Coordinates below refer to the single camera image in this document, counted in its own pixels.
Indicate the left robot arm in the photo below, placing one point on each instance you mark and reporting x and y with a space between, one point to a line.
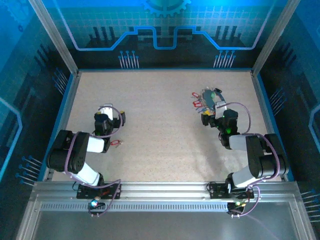
67 152

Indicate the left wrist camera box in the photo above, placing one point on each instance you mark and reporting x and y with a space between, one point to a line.
108 111

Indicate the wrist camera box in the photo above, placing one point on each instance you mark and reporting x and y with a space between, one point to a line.
221 107
108 111

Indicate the black key tag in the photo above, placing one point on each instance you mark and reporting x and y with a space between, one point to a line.
218 89

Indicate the aluminium cross rail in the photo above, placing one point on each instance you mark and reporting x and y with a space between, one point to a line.
162 70

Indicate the aluminium side rail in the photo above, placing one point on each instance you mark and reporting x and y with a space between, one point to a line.
63 125
262 100

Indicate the small red key tag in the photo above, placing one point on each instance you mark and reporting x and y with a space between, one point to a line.
115 142

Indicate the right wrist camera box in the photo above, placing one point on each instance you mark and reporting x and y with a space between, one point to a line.
221 107

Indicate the aluminium frame post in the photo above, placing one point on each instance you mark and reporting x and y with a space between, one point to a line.
53 35
275 35

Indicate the grey metal shelf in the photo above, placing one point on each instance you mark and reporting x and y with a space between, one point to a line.
162 225

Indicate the small lit connector box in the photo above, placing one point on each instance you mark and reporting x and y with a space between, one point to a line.
237 204
95 203

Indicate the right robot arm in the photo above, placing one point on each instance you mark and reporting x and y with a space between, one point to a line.
265 160

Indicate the aluminium base beam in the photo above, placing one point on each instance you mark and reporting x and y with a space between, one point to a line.
162 191

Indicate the large metal keyring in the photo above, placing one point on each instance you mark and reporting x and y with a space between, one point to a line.
209 97

